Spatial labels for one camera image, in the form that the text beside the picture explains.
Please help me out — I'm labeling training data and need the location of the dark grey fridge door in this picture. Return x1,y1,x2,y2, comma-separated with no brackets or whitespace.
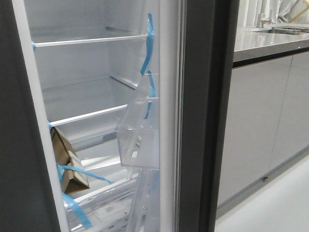
0,0,60,232
158,0,239,232

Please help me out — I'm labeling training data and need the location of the clear plastic door bin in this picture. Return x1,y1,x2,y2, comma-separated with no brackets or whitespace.
116,73,159,169

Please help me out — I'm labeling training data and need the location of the middle glass fridge shelf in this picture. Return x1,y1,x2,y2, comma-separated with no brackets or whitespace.
42,77,134,126

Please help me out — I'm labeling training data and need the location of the glass fridge shelf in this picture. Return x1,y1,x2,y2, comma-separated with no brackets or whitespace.
42,77,134,126
31,27,147,48

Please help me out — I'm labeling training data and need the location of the upper glass fridge shelf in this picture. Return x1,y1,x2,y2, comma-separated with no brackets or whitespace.
31,27,147,48

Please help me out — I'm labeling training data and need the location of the lower clear door bin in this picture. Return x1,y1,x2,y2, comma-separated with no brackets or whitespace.
126,168,160,232

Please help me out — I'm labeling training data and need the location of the blue tape strip on bin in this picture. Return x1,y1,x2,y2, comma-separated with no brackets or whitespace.
144,71,156,119

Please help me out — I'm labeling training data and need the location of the blue tape strip upper right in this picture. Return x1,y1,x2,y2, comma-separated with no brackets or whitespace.
140,13,154,76

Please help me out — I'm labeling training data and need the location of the brown cardboard box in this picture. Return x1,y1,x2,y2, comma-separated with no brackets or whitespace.
50,127,90,194

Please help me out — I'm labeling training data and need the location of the clear crisper drawer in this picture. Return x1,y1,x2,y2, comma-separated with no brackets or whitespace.
64,166,140,232

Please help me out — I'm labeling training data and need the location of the blue tape strip on box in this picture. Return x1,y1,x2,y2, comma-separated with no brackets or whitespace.
56,163,113,184

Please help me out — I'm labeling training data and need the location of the grey kitchen counter cabinet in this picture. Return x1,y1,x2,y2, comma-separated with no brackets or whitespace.
218,53,309,214

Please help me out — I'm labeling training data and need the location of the grey stone countertop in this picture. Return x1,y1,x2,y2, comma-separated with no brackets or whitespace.
233,24,309,63

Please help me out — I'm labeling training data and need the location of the blue tape strip lower left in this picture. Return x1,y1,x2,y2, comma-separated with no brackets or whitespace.
62,193,93,229

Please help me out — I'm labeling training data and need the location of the silver sink faucet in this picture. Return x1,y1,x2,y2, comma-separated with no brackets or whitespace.
256,9,272,28

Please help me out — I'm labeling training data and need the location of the stainless steel sink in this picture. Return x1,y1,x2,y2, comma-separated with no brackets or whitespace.
254,26,309,35

